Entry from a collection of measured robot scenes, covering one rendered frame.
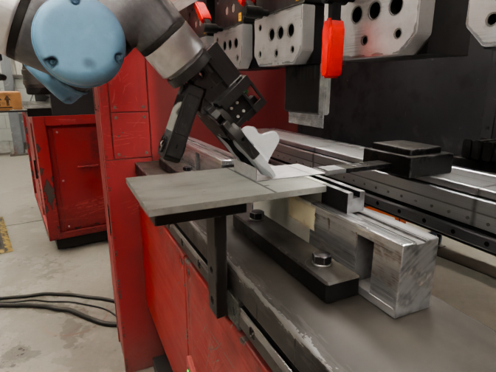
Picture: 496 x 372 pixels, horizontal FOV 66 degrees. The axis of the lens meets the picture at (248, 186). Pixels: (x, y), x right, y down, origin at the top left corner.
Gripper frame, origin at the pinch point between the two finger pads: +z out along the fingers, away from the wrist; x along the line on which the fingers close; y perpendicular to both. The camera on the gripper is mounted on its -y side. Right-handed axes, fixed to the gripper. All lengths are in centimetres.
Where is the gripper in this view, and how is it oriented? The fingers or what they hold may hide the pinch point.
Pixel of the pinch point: (257, 170)
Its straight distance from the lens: 62.9
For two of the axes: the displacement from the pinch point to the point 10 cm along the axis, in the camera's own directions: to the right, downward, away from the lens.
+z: 5.9, 6.6, 4.7
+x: -4.3, -2.3, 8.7
